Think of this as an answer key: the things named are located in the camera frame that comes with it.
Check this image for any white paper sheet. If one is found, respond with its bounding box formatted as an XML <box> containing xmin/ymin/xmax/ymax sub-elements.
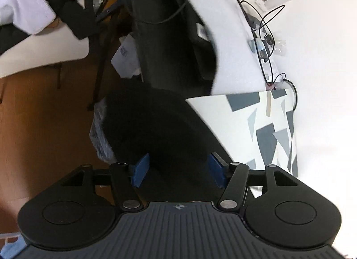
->
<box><xmin>111</xmin><ymin>34</ymin><xmax>141</xmax><ymax>79</ymax></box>

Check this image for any black cable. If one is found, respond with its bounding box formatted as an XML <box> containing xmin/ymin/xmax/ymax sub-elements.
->
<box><xmin>139</xmin><ymin>0</ymin><xmax>298</xmax><ymax>109</ymax></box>

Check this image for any small grey charger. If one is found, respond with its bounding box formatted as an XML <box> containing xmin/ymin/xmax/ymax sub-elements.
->
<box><xmin>248</xmin><ymin>37</ymin><xmax>266</xmax><ymax>54</ymax></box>

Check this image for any geometric patterned table cloth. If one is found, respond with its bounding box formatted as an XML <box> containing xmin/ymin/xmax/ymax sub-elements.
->
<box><xmin>187</xmin><ymin>89</ymin><xmax>298</xmax><ymax>177</ymax></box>

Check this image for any grey plastic bag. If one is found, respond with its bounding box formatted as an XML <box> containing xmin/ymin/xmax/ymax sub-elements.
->
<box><xmin>89</xmin><ymin>98</ymin><xmax>117</xmax><ymax>165</ymax></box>

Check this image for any black and white jacket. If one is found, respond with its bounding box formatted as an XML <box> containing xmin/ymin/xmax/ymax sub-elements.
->
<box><xmin>104</xmin><ymin>0</ymin><xmax>230</xmax><ymax>202</ymax></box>

